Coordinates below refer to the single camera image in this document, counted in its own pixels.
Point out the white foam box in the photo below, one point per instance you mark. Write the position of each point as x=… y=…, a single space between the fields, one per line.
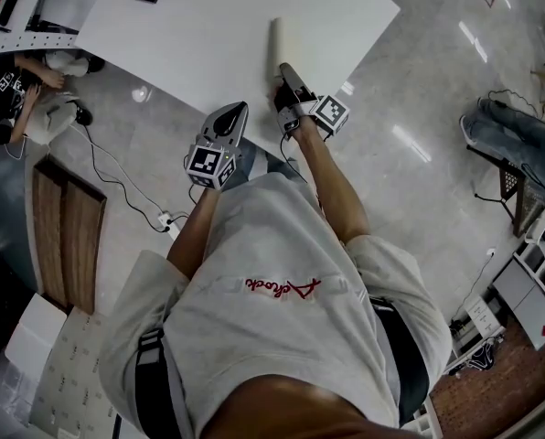
x=37 y=332

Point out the dark wooden stool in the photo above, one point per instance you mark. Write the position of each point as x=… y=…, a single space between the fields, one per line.
x=517 y=185

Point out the person's left forearm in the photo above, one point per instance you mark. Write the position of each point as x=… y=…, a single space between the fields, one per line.
x=195 y=231

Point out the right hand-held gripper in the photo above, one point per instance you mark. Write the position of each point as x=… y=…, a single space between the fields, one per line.
x=329 y=113

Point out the person's grey t-shirt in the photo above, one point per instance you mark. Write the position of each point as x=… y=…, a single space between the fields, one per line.
x=272 y=327

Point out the brown wooden panel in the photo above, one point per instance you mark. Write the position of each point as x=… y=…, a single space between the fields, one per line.
x=67 y=236

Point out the white storage cabinet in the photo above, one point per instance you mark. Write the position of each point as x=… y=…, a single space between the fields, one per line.
x=535 y=286

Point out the white power strip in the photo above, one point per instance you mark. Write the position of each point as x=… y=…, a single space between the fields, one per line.
x=169 y=224

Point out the white table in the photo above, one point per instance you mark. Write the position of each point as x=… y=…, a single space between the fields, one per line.
x=199 y=39

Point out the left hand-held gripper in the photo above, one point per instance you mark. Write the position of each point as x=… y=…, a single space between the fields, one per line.
x=208 y=163

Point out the person's right forearm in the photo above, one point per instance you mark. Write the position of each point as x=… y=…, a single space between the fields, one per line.
x=334 y=185

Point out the printed cardboard sheet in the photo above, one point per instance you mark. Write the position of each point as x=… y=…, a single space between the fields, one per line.
x=76 y=382

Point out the white tube item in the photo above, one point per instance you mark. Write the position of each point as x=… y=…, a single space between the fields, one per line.
x=278 y=44

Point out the white perforated shelf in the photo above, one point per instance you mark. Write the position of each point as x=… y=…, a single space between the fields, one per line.
x=25 y=41

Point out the person's neck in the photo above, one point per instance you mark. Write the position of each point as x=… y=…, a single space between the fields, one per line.
x=300 y=414

